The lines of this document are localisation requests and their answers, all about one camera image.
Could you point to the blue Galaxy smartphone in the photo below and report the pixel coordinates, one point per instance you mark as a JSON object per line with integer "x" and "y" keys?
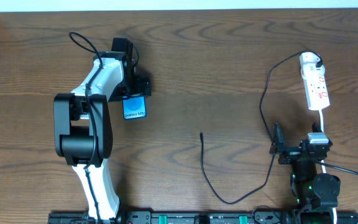
{"x": 134, "y": 108}

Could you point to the white USB wall charger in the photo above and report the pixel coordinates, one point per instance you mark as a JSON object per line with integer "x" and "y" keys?
{"x": 309, "y": 70}

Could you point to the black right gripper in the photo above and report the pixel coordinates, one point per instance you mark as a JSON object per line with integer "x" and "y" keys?
{"x": 291, "y": 150}

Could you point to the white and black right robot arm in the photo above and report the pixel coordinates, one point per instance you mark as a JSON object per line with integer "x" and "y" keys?
{"x": 317, "y": 192}

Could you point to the white power strip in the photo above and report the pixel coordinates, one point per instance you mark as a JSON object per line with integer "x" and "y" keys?
{"x": 315, "y": 87}

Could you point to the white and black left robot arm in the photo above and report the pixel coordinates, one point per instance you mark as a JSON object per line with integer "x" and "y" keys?
{"x": 83, "y": 131}

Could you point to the black mounting rail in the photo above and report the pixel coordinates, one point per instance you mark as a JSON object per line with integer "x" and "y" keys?
{"x": 145, "y": 217}

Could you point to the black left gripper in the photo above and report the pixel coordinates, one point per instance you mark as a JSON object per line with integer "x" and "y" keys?
{"x": 140, "y": 88}

